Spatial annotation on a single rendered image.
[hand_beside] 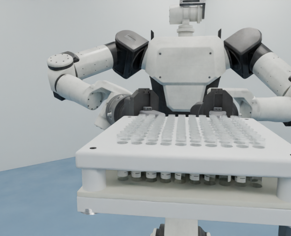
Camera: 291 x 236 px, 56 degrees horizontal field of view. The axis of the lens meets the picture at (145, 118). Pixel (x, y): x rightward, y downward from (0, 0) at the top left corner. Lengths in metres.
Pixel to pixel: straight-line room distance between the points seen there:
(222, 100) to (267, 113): 0.26
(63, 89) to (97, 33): 3.09
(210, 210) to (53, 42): 3.42
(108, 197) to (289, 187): 0.19
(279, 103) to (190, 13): 0.43
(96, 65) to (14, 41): 2.60
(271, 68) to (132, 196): 0.73
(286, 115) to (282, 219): 0.53
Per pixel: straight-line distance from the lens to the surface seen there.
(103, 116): 0.70
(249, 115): 0.78
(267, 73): 0.95
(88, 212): 0.33
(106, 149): 0.31
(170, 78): 0.93
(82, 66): 0.93
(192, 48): 0.93
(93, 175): 0.31
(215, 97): 0.56
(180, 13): 1.00
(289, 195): 0.32
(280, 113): 0.81
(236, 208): 0.31
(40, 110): 3.58
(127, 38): 1.02
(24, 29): 3.55
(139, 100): 0.54
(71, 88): 0.80
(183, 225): 0.92
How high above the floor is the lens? 1.13
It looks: 9 degrees down
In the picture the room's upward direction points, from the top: straight up
